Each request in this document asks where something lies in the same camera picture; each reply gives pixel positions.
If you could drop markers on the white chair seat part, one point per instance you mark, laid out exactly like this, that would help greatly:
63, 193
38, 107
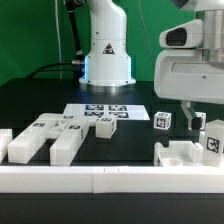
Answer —
178, 153

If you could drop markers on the white chair back frame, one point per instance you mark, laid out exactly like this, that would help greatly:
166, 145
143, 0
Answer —
68, 134

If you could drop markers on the white block left edge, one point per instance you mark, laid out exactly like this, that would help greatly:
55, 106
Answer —
5, 139

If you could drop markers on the white marker sheet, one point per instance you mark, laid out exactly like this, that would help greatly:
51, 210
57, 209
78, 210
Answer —
122, 112

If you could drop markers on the white front rail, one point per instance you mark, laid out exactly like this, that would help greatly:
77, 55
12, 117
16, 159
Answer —
46, 179

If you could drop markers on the white tagged cube far right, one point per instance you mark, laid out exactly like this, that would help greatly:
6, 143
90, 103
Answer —
202, 116

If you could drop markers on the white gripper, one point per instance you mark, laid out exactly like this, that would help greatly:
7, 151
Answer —
183, 75

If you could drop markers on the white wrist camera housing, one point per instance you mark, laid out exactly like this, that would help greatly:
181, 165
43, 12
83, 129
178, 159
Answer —
185, 36

